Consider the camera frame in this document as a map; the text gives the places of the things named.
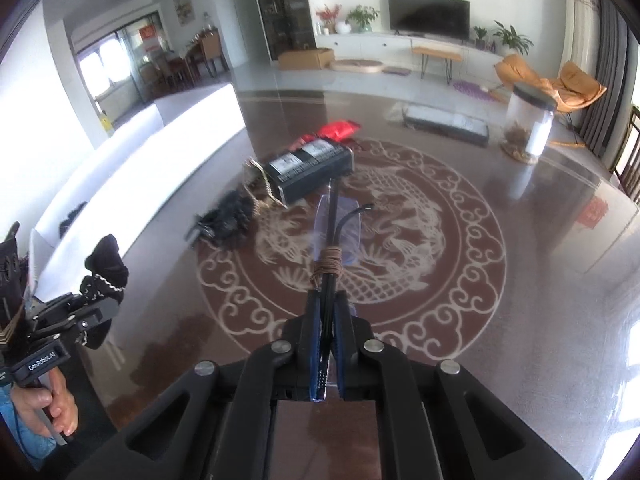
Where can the wooden chair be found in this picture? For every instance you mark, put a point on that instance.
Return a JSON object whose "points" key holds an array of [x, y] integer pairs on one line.
{"points": [[629, 150]]}

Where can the black hair scrunchie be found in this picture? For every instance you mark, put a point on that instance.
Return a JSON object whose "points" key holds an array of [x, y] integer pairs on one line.
{"points": [[72, 217], [107, 265]]}

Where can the orange lounge chair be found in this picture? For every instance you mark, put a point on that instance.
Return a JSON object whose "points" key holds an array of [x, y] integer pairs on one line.
{"points": [[550, 84]]}

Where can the red flower plant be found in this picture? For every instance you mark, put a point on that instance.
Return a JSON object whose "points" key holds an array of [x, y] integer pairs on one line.
{"points": [[327, 15]]}

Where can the wooden bench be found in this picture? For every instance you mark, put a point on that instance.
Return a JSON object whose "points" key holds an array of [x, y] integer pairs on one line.
{"points": [[436, 54]]}

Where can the dark patterned glass desktop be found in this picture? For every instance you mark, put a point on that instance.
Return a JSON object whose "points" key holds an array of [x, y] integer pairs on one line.
{"points": [[500, 310]]}

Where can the black rectangular box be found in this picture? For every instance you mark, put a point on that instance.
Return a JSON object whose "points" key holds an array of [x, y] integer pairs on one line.
{"points": [[310, 170]]}

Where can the round beige floor cushion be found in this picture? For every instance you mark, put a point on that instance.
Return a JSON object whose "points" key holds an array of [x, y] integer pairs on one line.
{"points": [[357, 66]]}

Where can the person's blue jeans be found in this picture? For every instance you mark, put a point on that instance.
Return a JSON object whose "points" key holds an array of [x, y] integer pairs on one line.
{"points": [[10, 440]]}

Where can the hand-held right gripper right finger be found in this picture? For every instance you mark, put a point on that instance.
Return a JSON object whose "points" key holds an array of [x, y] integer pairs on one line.
{"points": [[342, 355]]}

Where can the clear plastic jar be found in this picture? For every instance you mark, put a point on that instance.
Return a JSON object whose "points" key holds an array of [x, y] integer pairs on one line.
{"points": [[530, 120]]}

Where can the green potted plant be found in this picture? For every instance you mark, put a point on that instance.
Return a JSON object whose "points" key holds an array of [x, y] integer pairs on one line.
{"points": [[362, 16]]}

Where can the red snack packet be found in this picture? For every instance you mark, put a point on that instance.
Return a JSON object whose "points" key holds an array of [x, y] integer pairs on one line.
{"points": [[340, 130]]}

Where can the grey curtain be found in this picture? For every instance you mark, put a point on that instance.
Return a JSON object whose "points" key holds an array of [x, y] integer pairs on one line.
{"points": [[615, 75]]}

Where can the wooden side cabinet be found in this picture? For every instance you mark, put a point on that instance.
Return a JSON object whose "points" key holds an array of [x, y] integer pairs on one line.
{"points": [[210, 49]]}

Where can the woven coaster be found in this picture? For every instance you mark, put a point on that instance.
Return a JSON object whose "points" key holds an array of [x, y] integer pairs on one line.
{"points": [[515, 154]]}

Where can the white television cabinet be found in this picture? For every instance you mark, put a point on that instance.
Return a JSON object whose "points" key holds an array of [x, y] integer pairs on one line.
{"points": [[370, 42]]}

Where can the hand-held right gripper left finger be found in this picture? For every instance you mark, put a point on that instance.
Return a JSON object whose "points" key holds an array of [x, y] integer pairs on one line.
{"points": [[314, 345]]}

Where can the white patterned curtain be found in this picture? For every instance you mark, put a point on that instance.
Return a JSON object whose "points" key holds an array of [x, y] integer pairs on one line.
{"points": [[582, 25]]}

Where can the cardboard box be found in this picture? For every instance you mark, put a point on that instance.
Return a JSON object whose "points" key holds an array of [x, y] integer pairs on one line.
{"points": [[306, 58]]}

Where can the small white vase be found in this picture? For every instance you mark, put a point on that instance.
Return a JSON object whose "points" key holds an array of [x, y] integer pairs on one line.
{"points": [[342, 27]]}

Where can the person's left hand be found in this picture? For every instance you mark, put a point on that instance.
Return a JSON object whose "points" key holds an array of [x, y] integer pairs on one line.
{"points": [[62, 405]]}

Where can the flat black wrapped package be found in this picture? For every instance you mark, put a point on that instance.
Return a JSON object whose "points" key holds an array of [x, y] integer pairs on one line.
{"points": [[445, 125]]}

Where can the black television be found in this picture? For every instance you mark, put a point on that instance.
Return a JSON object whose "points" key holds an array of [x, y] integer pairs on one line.
{"points": [[428, 12]]}

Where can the pile of hair clips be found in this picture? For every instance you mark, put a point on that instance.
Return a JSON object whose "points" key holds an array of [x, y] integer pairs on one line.
{"points": [[225, 220]]}

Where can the leaf-shaped metal hair clip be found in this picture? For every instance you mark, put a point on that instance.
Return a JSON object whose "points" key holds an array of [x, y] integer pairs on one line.
{"points": [[260, 185]]}

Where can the framed wall painting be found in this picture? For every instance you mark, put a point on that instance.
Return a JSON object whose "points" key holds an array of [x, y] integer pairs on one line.
{"points": [[182, 6]]}

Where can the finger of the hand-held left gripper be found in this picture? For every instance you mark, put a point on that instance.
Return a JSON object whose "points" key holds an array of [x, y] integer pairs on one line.
{"points": [[92, 327], [80, 305]]}

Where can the large leafy potted plant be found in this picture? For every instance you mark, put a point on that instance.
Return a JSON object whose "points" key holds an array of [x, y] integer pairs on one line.
{"points": [[510, 37]]}

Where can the dark display cabinet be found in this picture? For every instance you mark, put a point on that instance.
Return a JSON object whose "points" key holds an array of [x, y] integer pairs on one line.
{"points": [[282, 5]]}

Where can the small potted plant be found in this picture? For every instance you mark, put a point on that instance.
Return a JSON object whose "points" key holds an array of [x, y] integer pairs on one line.
{"points": [[480, 35]]}

